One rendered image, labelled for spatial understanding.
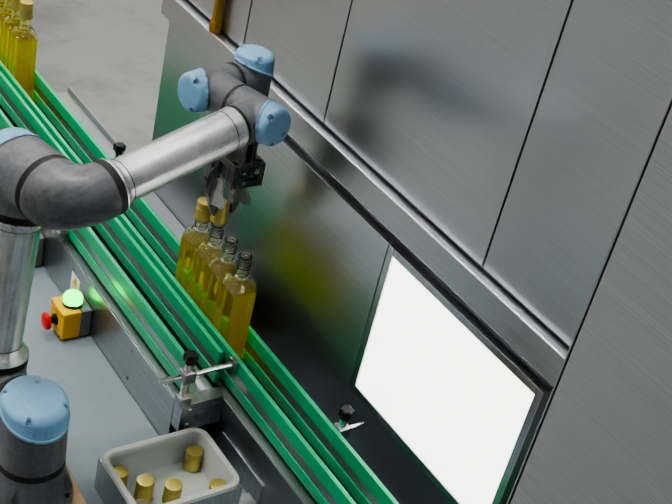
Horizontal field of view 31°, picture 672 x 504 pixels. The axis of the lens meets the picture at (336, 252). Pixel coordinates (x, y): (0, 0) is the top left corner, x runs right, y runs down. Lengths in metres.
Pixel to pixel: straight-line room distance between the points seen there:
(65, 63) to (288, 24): 3.24
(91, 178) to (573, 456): 0.89
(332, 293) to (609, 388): 1.09
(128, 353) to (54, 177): 0.74
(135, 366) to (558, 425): 1.31
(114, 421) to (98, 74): 3.19
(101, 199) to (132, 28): 4.16
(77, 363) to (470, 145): 1.07
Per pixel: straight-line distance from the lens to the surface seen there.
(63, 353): 2.69
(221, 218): 2.43
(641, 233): 1.28
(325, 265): 2.36
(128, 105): 5.31
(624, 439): 1.35
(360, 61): 2.24
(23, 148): 1.98
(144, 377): 2.52
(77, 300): 2.68
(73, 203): 1.91
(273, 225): 2.50
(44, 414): 2.08
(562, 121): 1.86
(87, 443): 2.48
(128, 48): 5.83
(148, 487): 2.32
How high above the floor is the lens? 2.45
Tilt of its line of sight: 32 degrees down
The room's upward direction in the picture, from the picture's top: 14 degrees clockwise
